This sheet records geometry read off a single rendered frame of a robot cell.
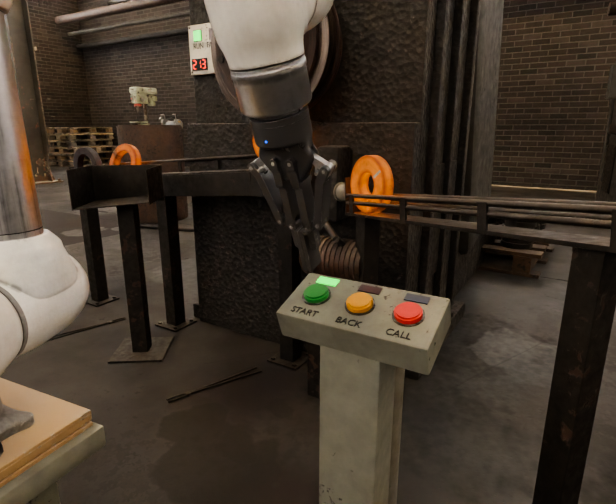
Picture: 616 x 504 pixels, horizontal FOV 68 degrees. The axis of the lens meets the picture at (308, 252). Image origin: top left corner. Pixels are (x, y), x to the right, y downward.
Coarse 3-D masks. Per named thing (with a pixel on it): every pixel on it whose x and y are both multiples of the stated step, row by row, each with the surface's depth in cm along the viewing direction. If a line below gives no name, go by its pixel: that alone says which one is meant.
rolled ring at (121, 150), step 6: (126, 144) 202; (114, 150) 207; (120, 150) 204; (126, 150) 202; (132, 150) 200; (138, 150) 203; (114, 156) 206; (120, 156) 207; (132, 156) 200; (138, 156) 200; (114, 162) 207; (132, 162) 200; (138, 162) 200
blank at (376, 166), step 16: (368, 160) 121; (384, 160) 119; (352, 176) 128; (368, 176) 126; (384, 176) 116; (352, 192) 129; (368, 192) 126; (384, 192) 117; (368, 208) 123; (384, 208) 121
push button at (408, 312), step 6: (396, 306) 65; (402, 306) 64; (408, 306) 64; (414, 306) 64; (420, 306) 64; (396, 312) 63; (402, 312) 63; (408, 312) 63; (414, 312) 63; (420, 312) 63; (396, 318) 63; (402, 318) 63; (408, 318) 62; (414, 318) 62; (420, 318) 62
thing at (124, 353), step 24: (96, 168) 171; (120, 168) 171; (144, 168) 172; (72, 192) 155; (96, 192) 173; (120, 192) 174; (144, 192) 174; (120, 216) 163; (120, 240) 166; (144, 288) 175; (144, 312) 174; (144, 336) 176; (120, 360) 171; (144, 360) 171
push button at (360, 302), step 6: (354, 294) 68; (360, 294) 68; (366, 294) 68; (348, 300) 67; (354, 300) 67; (360, 300) 67; (366, 300) 67; (372, 300) 67; (348, 306) 67; (354, 306) 66; (360, 306) 66; (366, 306) 66; (372, 306) 67; (354, 312) 66; (360, 312) 66
